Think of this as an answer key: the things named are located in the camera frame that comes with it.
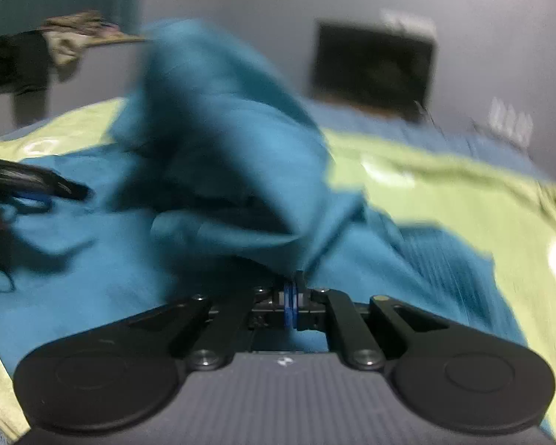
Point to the teal hooded jacket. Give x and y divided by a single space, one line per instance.
241 171

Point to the black monitor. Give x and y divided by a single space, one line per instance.
373 67

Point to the white router with antennas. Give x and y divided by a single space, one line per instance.
509 123

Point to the dark cloth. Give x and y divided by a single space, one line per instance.
14 62

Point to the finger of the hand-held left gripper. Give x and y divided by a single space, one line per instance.
37 181

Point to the pile of beige clothes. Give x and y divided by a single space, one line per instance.
76 37

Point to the blue bed sheet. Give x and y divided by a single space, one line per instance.
398 130

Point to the green fleece blanket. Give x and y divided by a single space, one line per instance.
445 194

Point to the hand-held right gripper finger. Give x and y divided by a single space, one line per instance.
296 307
285 307

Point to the wooden window sill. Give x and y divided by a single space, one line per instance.
113 39

